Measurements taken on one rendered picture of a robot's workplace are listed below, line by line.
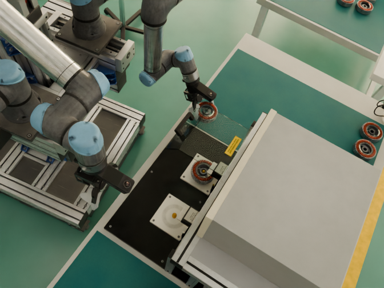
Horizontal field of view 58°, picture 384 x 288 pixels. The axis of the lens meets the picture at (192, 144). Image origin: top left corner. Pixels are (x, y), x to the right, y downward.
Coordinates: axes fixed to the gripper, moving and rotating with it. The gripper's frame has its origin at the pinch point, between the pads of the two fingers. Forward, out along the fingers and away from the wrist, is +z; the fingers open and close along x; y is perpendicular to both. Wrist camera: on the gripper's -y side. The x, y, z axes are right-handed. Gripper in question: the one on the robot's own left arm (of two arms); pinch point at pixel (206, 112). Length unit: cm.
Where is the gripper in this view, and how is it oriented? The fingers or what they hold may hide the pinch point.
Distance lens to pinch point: 172.1
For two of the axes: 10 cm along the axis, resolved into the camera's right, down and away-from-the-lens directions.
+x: -6.4, 6.4, -4.3
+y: -7.1, -2.9, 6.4
